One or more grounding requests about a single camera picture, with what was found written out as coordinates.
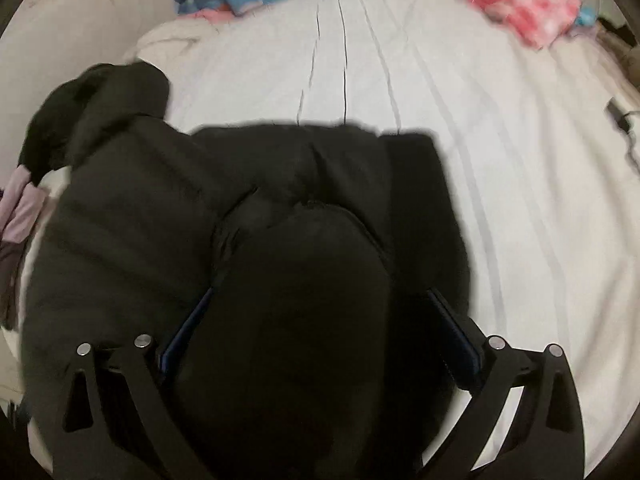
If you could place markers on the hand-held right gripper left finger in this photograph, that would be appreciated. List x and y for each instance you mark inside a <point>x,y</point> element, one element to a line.
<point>186,329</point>

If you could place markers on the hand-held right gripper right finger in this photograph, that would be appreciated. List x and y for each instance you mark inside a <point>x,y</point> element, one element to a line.
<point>457,335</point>

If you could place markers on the black puffer jacket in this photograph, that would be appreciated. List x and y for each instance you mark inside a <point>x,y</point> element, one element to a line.
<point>280,260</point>

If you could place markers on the white striped bed sheet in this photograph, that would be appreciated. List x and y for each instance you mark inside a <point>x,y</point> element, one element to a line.
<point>500,160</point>

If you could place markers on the black garment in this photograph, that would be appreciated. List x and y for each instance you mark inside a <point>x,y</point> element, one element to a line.
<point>100,105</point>

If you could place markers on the black power adapter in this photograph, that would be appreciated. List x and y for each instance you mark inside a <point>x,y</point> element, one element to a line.
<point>617,112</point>

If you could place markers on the pink checked cloth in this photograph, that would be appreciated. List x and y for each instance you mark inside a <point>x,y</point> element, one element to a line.
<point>525,5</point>

